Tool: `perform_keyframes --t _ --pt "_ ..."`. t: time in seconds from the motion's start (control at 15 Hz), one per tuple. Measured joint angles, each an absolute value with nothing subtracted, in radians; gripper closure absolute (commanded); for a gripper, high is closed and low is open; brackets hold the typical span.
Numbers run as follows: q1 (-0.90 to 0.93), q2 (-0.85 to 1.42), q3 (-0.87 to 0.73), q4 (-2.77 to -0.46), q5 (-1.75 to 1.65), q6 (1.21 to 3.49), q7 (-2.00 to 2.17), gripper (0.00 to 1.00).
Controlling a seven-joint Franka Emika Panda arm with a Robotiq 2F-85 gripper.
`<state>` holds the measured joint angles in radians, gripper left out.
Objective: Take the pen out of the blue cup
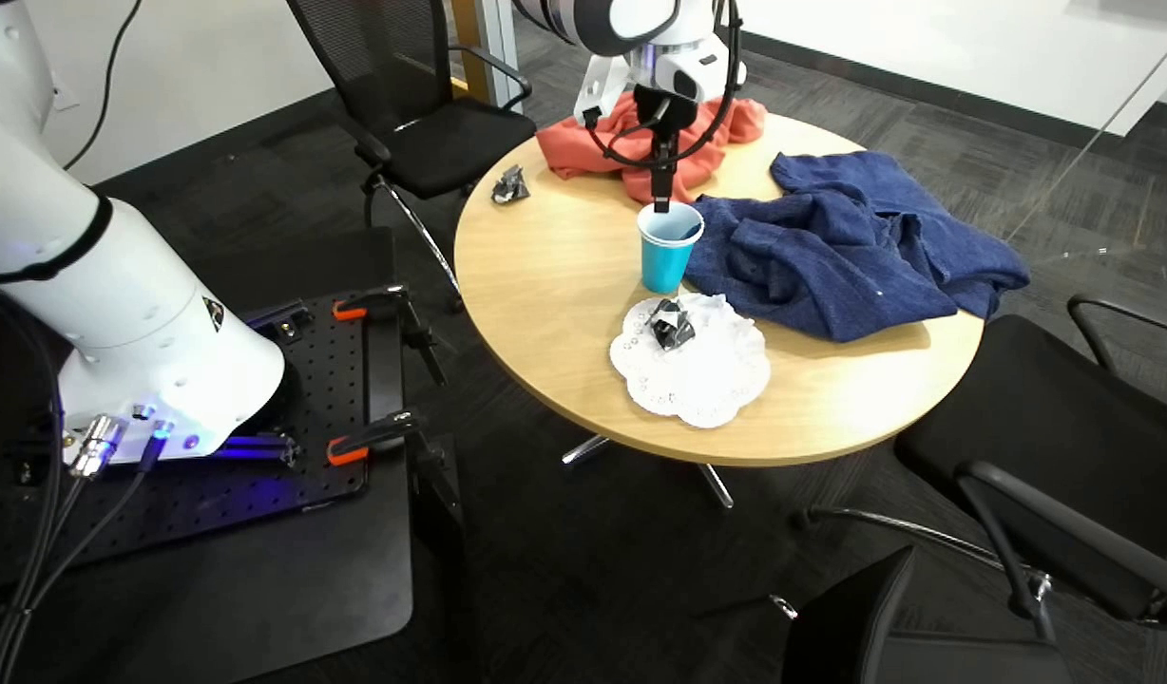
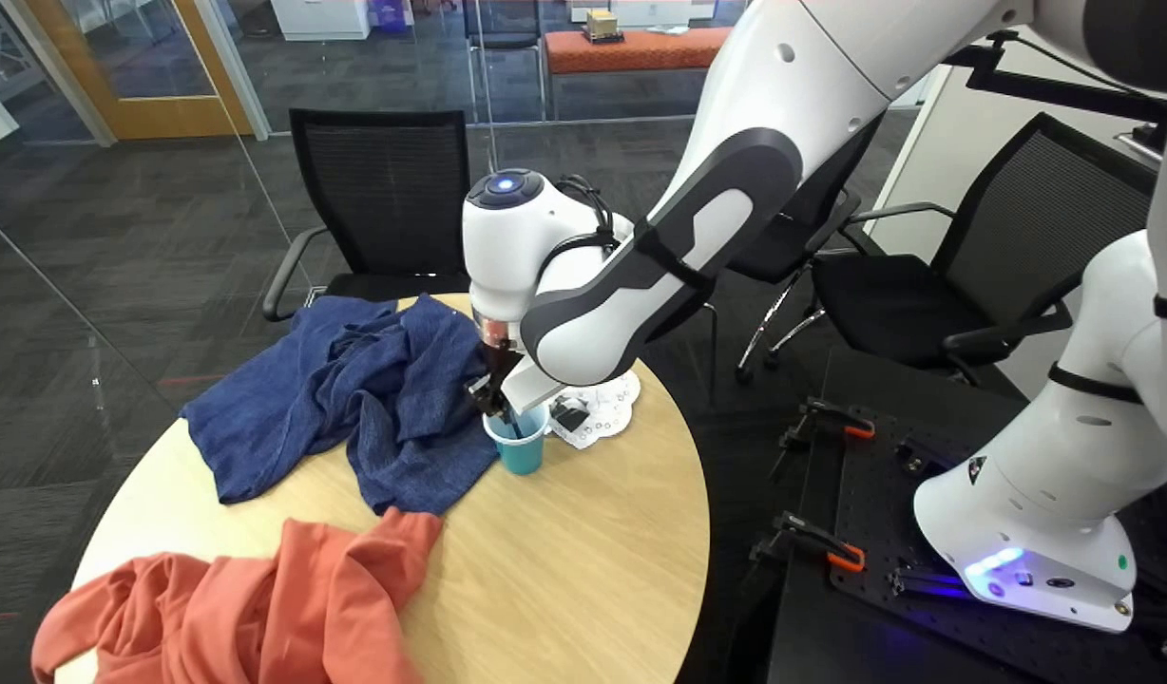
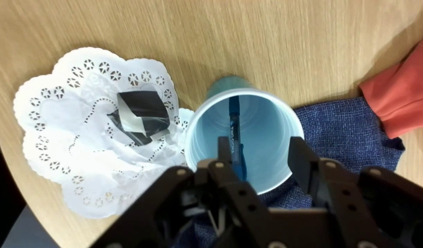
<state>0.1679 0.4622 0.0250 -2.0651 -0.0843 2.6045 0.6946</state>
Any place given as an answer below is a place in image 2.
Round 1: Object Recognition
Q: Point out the black binder clip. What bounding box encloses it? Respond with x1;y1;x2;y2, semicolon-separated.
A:
547;395;593;431

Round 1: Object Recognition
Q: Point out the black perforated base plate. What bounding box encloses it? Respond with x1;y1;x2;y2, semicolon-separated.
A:
795;423;1167;658

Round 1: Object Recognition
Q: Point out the orange cloth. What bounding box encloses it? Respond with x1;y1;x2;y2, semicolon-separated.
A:
28;504;449;684

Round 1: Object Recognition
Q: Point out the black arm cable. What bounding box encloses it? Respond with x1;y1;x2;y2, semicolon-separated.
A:
550;169;638;263

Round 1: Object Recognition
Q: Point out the white cabinet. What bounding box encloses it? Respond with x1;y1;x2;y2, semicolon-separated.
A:
268;0;374;46

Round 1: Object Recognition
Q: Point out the wooden framed glass door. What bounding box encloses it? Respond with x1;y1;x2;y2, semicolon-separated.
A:
18;0;275;144

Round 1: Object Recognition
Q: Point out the black office chair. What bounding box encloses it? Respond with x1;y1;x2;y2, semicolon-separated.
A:
258;107;477;325
732;117;894;383
808;110;1162;390

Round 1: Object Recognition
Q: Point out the black angular bar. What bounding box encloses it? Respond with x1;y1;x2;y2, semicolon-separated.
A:
947;32;1167;130

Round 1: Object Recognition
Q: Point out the orange-handled black clamp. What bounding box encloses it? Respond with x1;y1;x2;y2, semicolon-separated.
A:
771;395;881;462
749;510;872;582

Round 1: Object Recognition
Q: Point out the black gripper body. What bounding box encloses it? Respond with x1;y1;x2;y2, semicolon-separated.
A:
477;335;531;406

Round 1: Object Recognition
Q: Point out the small object on bench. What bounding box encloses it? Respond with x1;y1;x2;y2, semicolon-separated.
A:
580;6;626;46

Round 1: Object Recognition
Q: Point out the navy blue cloth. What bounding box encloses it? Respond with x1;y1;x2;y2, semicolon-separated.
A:
178;293;504;520

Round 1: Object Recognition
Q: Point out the orange bench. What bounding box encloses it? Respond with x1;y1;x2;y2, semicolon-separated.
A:
539;25;733;76

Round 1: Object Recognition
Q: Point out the blue plastic cup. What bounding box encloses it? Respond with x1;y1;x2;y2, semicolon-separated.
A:
479;406;555;477

